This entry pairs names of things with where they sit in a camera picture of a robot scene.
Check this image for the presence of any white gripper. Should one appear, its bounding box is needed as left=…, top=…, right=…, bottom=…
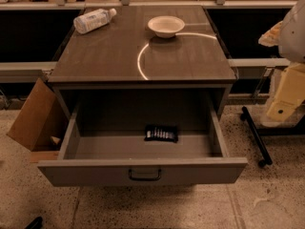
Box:
left=258, top=0, right=305, bottom=122

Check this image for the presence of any dark rxbar blueberry wrapper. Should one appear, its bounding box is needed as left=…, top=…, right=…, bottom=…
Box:
left=144, top=125, right=178, bottom=143

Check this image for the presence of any grey drawer cabinet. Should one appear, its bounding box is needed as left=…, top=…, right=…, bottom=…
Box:
left=50, top=6, right=236, bottom=115

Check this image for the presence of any open grey top drawer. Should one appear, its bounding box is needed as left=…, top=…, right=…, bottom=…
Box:
left=38, top=104, right=247, bottom=186

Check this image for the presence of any black metal floor leg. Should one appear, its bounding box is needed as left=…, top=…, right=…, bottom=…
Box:
left=240, top=106, right=273, bottom=168

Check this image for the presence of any white bowl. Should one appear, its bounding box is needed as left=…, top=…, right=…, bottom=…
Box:
left=148, top=16, right=185, bottom=38

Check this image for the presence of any clear plastic water bottle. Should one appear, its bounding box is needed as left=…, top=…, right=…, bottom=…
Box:
left=73, top=9, right=117, bottom=34

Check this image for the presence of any brown cardboard box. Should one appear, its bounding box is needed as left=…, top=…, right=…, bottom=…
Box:
left=8, top=78, right=68, bottom=152

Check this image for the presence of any black object at floor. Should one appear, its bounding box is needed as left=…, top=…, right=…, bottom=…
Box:
left=25, top=217, right=43, bottom=229

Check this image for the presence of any black drawer handle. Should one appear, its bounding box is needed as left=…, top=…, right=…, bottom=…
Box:
left=128, top=169, right=162, bottom=182

